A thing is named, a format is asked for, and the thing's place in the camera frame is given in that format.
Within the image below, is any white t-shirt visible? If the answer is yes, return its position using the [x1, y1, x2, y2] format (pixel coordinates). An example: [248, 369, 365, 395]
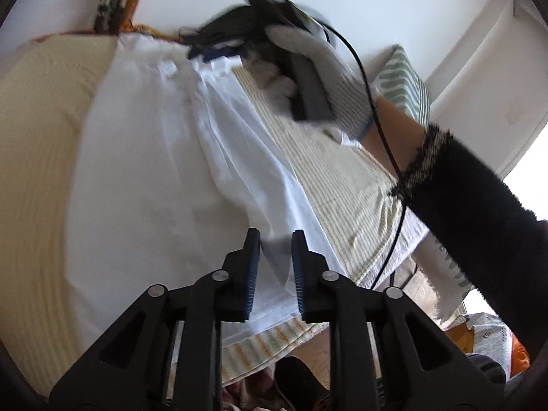
[65, 34, 342, 346]

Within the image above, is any right forearm in black sleeve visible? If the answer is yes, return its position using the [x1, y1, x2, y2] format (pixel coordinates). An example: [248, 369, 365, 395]
[362, 98, 547, 359]

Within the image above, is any right hand in white glove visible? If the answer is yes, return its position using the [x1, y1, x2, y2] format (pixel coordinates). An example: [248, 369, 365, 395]
[244, 25, 373, 140]

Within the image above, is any green white striped pillow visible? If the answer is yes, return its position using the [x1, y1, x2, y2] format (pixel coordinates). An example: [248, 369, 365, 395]
[373, 45, 430, 126]

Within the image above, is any yellow striped bed sheet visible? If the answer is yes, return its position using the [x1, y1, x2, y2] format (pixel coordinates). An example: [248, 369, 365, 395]
[1, 35, 406, 395]

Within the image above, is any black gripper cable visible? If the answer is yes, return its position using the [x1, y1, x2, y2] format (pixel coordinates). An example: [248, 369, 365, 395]
[299, 4, 408, 291]

